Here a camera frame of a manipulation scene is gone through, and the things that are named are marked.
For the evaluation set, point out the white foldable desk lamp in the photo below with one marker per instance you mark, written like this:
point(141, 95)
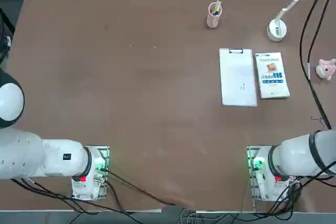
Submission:
point(277, 30)

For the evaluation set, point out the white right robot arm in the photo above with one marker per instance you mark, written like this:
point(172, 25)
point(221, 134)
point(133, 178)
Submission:
point(296, 155)

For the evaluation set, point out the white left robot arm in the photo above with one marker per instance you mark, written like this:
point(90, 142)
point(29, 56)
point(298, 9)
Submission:
point(52, 158)

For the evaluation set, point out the white clipboard with black clip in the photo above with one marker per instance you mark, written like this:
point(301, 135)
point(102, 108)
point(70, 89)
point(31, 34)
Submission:
point(237, 77)

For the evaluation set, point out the pink translucent pen cup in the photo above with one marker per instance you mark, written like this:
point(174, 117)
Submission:
point(212, 22)

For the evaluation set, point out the yellow green highlighter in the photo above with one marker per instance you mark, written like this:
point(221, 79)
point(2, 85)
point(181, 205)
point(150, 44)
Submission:
point(217, 6)

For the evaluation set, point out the white book with blue print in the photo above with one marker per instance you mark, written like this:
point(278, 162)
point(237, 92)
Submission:
point(273, 87)

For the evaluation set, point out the pink plush toy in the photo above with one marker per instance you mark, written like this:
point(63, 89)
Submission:
point(326, 68)

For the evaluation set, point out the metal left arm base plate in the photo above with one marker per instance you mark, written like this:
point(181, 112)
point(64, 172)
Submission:
point(106, 149)

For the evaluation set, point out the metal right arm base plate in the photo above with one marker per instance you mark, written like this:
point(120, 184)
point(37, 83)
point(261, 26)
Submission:
point(250, 190)

